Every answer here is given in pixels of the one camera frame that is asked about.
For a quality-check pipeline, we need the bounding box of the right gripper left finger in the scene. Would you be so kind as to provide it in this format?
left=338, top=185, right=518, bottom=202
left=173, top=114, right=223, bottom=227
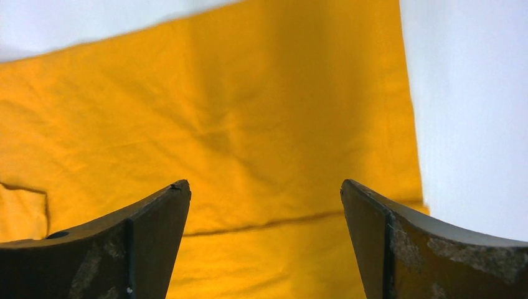
left=1, top=180, right=191, bottom=298

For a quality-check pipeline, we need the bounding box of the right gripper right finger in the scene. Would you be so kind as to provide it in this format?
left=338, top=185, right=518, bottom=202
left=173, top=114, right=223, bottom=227
left=341, top=179, right=527, bottom=298

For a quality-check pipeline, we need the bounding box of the yellow t-shirt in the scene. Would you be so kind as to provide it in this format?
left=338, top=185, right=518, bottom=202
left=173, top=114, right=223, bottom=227
left=1, top=1, right=422, bottom=298

